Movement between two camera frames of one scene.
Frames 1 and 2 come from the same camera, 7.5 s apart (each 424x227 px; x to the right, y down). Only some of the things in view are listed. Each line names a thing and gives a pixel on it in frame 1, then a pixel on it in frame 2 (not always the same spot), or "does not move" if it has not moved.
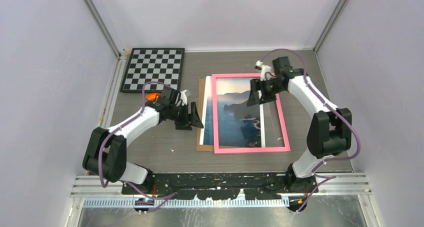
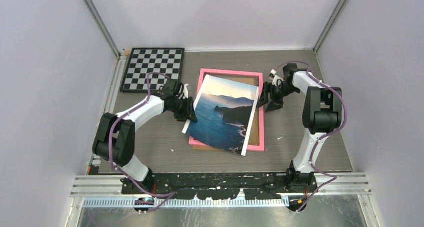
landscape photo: [239, 125] does not move
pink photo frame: [231, 150] -> [203, 73]
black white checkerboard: [164, 65] does not move
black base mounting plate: [222, 186] does not move
